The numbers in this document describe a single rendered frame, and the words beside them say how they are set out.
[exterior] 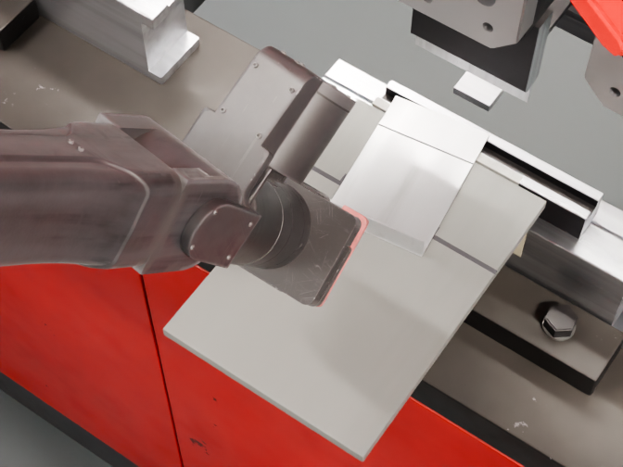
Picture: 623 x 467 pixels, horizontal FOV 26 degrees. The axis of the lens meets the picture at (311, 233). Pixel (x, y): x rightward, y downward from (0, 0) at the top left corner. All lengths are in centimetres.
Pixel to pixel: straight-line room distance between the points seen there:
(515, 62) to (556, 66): 147
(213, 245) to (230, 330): 30
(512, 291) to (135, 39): 42
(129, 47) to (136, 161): 63
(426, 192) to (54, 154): 50
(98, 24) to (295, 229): 52
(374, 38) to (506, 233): 144
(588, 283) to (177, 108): 42
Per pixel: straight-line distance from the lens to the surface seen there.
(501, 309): 114
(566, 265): 111
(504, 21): 91
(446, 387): 113
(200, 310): 102
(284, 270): 86
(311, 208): 86
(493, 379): 114
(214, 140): 75
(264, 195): 78
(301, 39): 246
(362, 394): 99
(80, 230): 64
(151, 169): 67
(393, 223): 105
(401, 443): 127
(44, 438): 210
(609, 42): 82
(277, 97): 75
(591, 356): 113
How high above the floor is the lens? 190
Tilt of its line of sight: 58 degrees down
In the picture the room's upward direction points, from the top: straight up
